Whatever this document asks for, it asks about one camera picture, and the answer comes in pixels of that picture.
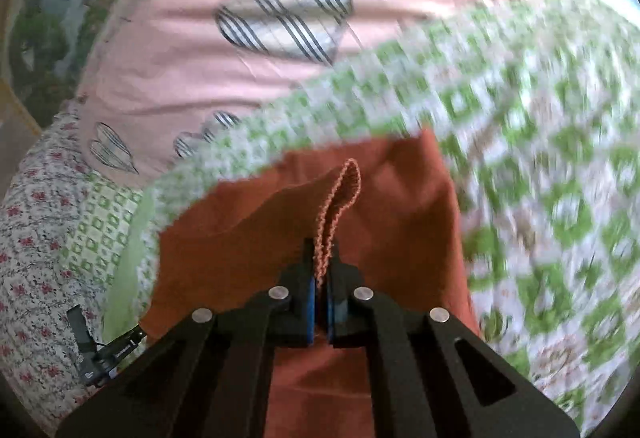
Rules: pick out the green patterned cloth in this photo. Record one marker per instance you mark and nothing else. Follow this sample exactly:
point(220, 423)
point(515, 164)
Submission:
point(55, 7)

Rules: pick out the green checked blanket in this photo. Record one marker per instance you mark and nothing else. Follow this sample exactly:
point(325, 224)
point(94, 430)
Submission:
point(525, 142)

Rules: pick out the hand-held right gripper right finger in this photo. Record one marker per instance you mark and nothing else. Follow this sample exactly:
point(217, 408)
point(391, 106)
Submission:
point(332, 315)

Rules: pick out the pink heart print quilt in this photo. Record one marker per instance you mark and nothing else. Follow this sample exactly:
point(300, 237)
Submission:
point(200, 57)

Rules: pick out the wooden bed frame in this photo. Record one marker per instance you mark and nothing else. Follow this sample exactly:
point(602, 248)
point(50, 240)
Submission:
point(20, 105)

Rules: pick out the white floral bed sheet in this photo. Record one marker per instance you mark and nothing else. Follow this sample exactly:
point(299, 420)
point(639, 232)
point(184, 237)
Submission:
point(35, 243)

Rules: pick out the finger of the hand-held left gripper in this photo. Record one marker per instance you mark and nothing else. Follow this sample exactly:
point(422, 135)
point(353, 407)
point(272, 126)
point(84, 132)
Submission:
point(134, 334)

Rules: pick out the green checked pillow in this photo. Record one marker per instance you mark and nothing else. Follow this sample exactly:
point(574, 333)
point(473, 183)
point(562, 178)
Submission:
point(95, 228)

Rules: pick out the rust orange knit garment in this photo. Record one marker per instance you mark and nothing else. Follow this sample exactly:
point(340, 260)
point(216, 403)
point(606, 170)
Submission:
point(400, 198)

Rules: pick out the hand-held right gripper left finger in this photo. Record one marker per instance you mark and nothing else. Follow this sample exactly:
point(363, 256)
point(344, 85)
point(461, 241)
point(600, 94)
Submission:
point(310, 313)

